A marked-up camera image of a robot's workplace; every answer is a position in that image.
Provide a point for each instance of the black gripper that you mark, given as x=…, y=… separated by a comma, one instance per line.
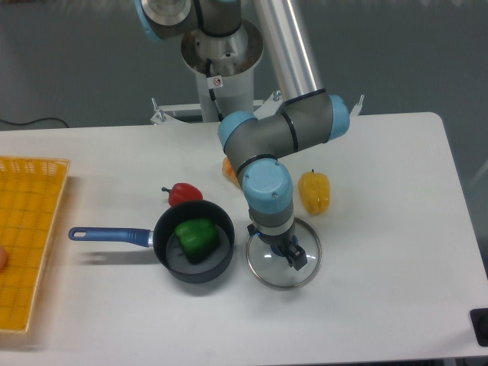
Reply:
x=283, y=244

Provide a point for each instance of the glass lid with blue knob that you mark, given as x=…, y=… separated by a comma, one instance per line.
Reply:
x=274, y=271

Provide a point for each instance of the green bell pepper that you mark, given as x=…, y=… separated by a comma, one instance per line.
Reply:
x=198, y=238

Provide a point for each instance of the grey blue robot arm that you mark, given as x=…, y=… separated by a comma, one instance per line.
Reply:
x=308, y=117

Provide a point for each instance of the yellow bell pepper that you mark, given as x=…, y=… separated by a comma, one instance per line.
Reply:
x=314, y=191

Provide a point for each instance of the orange bell pepper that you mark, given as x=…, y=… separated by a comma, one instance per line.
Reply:
x=229, y=173

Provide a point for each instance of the red bell pepper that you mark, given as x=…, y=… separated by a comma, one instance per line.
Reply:
x=182, y=192

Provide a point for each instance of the black device at table edge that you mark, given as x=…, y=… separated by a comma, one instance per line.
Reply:
x=479, y=319

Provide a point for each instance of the yellow woven basket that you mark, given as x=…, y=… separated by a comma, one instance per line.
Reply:
x=31, y=191

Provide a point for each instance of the dark pot with blue handle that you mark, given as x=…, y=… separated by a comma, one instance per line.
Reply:
x=167, y=246

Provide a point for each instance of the white table mounting bracket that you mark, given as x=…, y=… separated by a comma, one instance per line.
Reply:
x=191, y=113

